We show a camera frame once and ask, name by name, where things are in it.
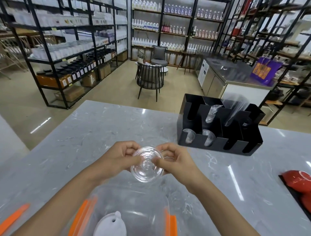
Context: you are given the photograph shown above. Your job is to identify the purple gift bag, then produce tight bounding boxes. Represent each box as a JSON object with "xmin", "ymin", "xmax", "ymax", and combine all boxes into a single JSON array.
[{"xmin": 250, "ymin": 57, "xmax": 284, "ymax": 86}]

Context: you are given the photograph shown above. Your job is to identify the rows of white bottles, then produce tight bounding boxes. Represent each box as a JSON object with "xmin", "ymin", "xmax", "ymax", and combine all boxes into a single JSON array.
[{"xmin": 131, "ymin": 0, "xmax": 224, "ymax": 53}]

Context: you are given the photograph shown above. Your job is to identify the clear container with orange clips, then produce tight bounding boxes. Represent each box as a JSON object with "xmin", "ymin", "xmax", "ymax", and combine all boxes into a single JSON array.
[{"xmin": 65, "ymin": 184, "xmax": 178, "ymax": 236}]

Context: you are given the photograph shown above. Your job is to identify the person's left hand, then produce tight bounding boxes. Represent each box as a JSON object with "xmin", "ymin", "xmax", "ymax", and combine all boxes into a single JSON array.
[{"xmin": 96, "ymin": 141, "xmax": 144, "ymax": 181}]

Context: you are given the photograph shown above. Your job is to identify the dark wooden stool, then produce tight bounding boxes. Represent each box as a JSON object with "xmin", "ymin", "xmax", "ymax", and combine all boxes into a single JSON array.
[{"xmin": 177, "ymin": 51, "xmax": 196, "ymax": 75}]

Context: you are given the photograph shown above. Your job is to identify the dark slatted chair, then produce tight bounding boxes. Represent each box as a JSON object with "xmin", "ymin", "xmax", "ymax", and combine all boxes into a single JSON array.
[{"xmin": 136, "ymin": 62, "xmax": 165, "ymax": 102}]

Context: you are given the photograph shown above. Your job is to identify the black cup organizer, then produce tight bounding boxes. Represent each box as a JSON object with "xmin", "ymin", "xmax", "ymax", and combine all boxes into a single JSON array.
[{"xmin": 177, "ymin": 94, "xmax": 266, "ymax": 157}]

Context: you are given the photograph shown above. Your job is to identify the row of dark labelled jars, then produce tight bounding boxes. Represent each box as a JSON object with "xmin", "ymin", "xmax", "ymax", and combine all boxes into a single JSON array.
[{"xmin": 36, "ymin": 49, "xmax": 117, "ymax": 88}]

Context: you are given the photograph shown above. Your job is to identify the black shelf rack with jars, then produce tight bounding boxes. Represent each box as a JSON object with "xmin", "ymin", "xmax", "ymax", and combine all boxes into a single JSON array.
[{"xmin": 0, "ymin": 0, "xmax": 129, "ymax": 110}]

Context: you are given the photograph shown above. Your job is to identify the grey armchair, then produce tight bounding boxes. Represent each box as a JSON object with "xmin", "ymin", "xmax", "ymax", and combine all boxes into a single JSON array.
[{"xmin": 150, "ymin": 45, "xmax": 169, "ymax": 67}]

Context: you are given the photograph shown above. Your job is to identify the person's right hand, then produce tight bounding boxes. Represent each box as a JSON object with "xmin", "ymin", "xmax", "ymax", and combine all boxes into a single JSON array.
[{"xmin": 152, "ymin": 142, "xmax": 203, "ymax": 188}]

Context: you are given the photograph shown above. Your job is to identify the potted plant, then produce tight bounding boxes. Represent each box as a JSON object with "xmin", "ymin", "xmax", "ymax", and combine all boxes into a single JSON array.
[{"xmin": 137, "ymin": 49, "xmax": 147, "ymax": 64}]

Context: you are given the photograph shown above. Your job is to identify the black shelf rack with bottles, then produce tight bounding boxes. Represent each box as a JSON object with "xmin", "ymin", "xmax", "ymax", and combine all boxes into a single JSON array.
[{"xmin": 130, "ymin": 0, "xmax": 231, "ymax": 71}]

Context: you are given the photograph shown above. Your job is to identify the stack of clear cups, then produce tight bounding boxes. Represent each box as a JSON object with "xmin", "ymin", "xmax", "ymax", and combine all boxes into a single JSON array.
[
  {"xmin": 205, "ymin": 105, "xmax": 223, "ymax": 124},
  {"xmin": 182, "ymin": 128, "xmax": 196, "ymax": 145},
  {"xmin": 202, "ymin": 129, "xmax": 216, "ymax": 147}
]

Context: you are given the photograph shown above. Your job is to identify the white plastic funnel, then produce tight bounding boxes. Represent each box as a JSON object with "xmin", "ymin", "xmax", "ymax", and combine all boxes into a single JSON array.
[{"xmin": 93, "ymin": 211, "xmax": 122, "ymax": 236}]

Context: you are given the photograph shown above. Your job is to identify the clear plastic cup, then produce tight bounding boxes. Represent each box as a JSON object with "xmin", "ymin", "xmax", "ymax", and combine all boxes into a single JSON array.
[{"xmin": 130, "ymin": 146, "xmax": 166, "ymax": 183}]

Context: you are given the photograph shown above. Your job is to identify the cardboard box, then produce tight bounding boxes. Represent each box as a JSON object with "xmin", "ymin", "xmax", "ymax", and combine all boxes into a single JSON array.
[
  {"xmin": 54, "ymin": 85, "xmax": 85, "ymax": 102},
  {"xmin": 81, "ymin": 71, "xmax": 98, "ymax": 87},
  {"xmin": 98, "ymin": 64, "xmax": 112, "ymax": 81}
]

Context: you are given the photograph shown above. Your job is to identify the person's left forearm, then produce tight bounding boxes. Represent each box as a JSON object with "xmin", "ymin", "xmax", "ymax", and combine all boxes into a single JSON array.
[{"xmin": 11, "ymin": 162, "xmax": 107, "ymax": 236}]

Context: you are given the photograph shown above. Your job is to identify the red bowl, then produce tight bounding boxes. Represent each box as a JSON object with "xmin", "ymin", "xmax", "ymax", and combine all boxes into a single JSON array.
[
  {"xmin": 299, "ymin": 193, "xmax": 311, "ymax": 215},
  {"xmin": 281, "ymin": 170, "xmax": 311, "ymax": 194}
]

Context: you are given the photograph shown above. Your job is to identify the orange plastic tool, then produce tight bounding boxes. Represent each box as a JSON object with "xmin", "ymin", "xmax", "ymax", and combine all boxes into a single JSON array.
[{"xmin": 0, "ymin": 203, "xmax": 31, "ymax": 236}]

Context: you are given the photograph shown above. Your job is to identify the clear plastic cup sleeve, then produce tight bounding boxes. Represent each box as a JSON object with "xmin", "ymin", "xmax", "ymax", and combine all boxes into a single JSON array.
[{"xmin": 223, "ymin": 93, "xmax": 251, "ymax": 127}]

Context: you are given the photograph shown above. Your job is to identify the black shelf rack with wares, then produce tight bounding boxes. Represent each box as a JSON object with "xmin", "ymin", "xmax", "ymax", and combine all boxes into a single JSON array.
[{"xmin": 219, "ymin": 0, "xmax": 311, "ymax": 127}]

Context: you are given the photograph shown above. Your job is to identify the person's right forearm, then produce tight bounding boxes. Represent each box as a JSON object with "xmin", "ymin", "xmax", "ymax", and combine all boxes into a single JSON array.
[{"xmin": 181, "ymin": 170, "xmax": 261, "ymax": 236}]

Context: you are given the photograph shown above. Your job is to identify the black tray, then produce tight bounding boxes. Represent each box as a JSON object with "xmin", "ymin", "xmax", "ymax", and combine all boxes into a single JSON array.
[{"xmin": 278, "ymin": 174, "xmax": 311, "ymax": 217}]

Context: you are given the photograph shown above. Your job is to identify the wooden chair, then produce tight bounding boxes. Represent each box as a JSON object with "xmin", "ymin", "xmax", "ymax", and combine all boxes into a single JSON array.
[{"xmin": 0, "ymin": 36, "xmax": 29, "ymax": 80}]

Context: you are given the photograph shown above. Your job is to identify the stainless steel counter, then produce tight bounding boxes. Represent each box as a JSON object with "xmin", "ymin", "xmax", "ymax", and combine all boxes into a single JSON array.
[{"xmin": 195, "ymin": 56, "xmax": 278, "ymax": 108}]

